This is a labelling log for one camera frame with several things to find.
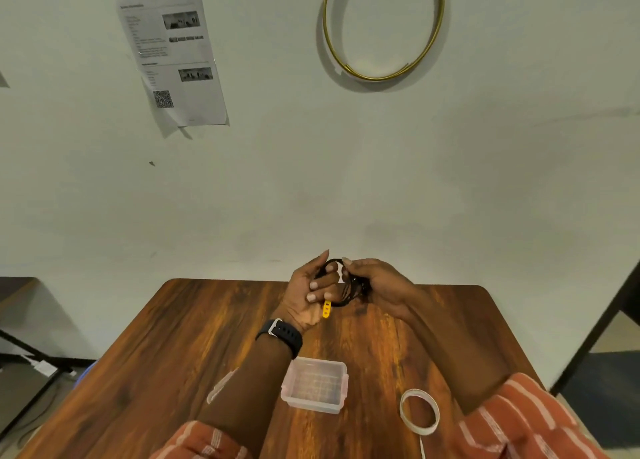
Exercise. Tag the person's right thumb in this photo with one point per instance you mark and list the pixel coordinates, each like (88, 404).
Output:
(351, 263)

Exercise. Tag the white power adapter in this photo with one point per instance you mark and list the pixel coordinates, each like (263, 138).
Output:
(46, 368)

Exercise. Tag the printed paper sheet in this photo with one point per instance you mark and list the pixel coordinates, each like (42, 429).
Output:
(175, 58)

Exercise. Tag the person's right hand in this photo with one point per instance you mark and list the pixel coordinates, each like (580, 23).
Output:
(385, 286)

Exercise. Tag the white tape roll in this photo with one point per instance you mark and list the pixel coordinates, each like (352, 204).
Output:
(402, 411)

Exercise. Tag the black metal chair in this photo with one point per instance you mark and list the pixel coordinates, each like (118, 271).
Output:
(600, 323)

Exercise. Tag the person's left hand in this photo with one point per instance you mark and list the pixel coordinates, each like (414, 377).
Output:
(299, 301)

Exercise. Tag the person's left forearm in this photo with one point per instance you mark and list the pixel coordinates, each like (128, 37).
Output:
(245, 388)

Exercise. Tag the black metal desk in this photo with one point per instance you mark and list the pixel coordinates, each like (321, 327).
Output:
(60, 361)

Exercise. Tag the gold metal hoop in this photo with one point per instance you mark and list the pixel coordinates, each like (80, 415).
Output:
(380, 77)

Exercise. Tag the clear plastic container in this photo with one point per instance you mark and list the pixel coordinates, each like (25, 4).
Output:
(315, 384)

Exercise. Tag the person's right forearm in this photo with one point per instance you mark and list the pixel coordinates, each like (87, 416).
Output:
(450, 353)

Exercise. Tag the black smartwatch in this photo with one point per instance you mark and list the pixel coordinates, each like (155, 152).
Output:
(287, 334)

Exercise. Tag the person's left thumb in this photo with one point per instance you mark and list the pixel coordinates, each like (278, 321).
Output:
(316, 261)

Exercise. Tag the person's left middle finger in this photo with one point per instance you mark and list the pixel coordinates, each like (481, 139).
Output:
(317, 284)

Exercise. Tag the orange striped shirt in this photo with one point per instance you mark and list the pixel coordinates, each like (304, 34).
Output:
(520, 423)

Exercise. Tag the clear plastic container lid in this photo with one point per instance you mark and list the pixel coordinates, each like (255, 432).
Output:
(220, 387)

